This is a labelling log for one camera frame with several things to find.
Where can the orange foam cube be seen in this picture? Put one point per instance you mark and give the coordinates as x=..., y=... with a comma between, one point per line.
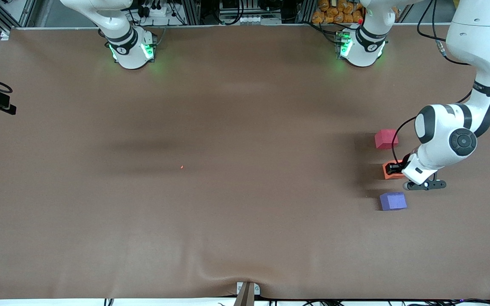
x=391, y=176

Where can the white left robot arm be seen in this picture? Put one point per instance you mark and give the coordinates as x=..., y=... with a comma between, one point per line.
x=479, y=38

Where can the red foam cube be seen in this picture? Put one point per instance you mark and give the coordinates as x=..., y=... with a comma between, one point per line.
x=385, y=139

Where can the blue-purple foam cube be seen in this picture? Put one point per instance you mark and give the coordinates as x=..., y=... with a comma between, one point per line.
x=393, y=201

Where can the brown table cover mat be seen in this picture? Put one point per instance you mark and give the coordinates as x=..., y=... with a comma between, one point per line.
x=245, y=233

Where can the orange mesh bag pile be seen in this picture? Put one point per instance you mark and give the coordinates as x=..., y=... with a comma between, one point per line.
x=334, y=15

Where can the white power strip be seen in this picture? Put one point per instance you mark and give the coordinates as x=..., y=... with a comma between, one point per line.
x=156, y=10

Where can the grey metal table clamp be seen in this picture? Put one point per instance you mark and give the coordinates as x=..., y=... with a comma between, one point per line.
x=247, y=295

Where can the white terminal block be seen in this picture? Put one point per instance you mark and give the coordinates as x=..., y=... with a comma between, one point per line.
x=251, y=19

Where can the aluminium frame post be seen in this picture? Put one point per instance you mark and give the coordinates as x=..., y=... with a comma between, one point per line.
x=192, y=12

